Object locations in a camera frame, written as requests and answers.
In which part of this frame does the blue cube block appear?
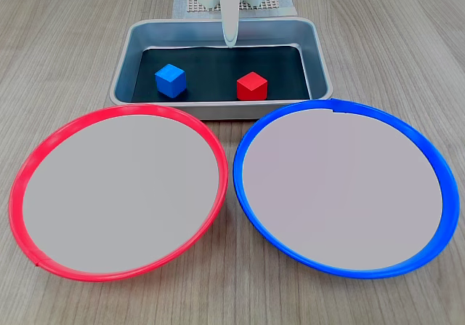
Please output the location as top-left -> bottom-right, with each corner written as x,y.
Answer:
154,63 -> 187,99

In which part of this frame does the black tray liner mat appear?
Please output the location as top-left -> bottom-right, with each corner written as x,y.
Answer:
131,44 -> 312,103

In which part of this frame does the silver metal tray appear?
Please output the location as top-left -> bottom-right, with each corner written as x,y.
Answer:
108,17 -> 334,121

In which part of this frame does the white mesh anti-slip mat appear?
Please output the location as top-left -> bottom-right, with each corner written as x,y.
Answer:
187,0 -> 280,13

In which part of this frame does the red cube block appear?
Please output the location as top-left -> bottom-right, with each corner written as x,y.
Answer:
235,71 -> 269,101

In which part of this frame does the red rimmed white dish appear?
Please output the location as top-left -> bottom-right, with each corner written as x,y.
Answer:
9,103 -> 229,283

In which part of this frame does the blue rimmed white dish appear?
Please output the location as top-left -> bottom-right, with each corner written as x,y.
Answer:
232,98 -> 461,279

